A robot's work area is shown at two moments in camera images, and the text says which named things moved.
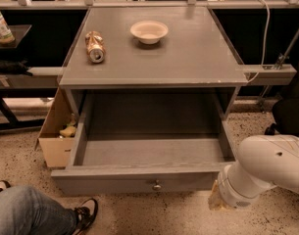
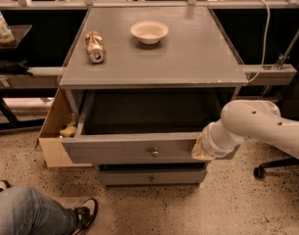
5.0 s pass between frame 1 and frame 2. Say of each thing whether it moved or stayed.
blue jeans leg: stayed
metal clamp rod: stayed
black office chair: stayed
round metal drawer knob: moved
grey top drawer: moved
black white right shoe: stayed
